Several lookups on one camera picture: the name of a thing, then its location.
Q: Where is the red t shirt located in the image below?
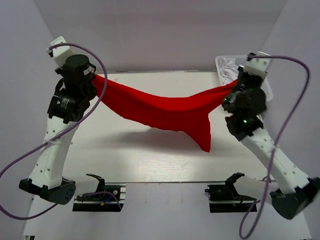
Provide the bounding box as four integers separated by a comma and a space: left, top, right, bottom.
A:
93, 75, 236, 153

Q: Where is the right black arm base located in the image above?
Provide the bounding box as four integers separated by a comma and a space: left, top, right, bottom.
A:
204, 172, 257, 214

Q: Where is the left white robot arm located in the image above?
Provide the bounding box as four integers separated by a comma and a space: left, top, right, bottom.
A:
19, 36, 97, 205

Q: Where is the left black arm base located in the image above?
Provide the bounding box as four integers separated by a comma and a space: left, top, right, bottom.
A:
72, 173, 126, 213

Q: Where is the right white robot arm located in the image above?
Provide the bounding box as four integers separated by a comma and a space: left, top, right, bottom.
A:
222, 51, 320, 220

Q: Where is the white crumpled t shirt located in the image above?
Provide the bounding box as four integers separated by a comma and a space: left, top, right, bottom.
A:
217, 57, 239, 86

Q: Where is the white plastic basket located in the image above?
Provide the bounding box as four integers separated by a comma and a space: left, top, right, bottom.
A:
215, 55, 274, 102

